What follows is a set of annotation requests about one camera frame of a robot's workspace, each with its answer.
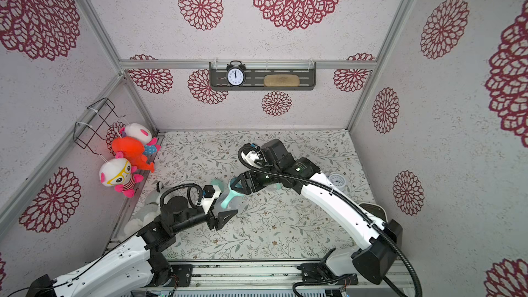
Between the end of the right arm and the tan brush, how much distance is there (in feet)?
1.38

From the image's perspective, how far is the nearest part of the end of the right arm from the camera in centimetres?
50

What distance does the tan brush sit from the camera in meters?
0.92
